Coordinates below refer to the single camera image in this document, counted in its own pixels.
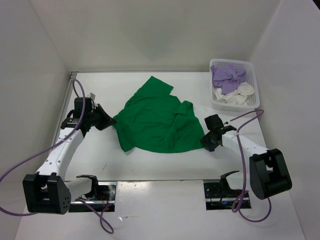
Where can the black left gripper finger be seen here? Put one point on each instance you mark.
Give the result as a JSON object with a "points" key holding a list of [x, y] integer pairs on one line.
{"points": [[103, 125], [102, 116]]}

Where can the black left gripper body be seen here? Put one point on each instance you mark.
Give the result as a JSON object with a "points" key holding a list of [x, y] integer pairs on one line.
{"points": [[90, 116]]}

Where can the purple t shirt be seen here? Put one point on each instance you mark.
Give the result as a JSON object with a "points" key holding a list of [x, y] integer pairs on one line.
{"points": [[227, 77]]}

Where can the green t shirt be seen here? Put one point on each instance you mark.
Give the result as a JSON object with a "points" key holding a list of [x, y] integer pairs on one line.
{"points": [[154, 120]]}

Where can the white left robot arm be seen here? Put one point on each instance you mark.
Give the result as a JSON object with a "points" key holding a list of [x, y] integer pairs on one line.
{"points": [[46, 190]]}

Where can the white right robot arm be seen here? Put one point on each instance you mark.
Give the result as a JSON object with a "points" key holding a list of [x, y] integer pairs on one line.
{"points": [[268, 172]]}

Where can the white t shirt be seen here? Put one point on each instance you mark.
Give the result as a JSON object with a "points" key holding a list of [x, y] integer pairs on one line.
{"points": [[238, 97]]}

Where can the white plastic basket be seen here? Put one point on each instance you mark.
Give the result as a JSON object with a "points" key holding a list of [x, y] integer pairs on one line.
{"points": [[254, 100]]}

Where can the aluminium table edge rail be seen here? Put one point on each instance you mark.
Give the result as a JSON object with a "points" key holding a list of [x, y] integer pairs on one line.
{"points": [[65, 104]]}

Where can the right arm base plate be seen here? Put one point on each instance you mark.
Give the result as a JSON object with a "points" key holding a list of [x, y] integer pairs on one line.
{"points": [[216, 198]]}

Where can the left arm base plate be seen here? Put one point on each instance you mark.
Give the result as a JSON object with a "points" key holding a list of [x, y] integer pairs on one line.
{"points": [[104, 196]]}

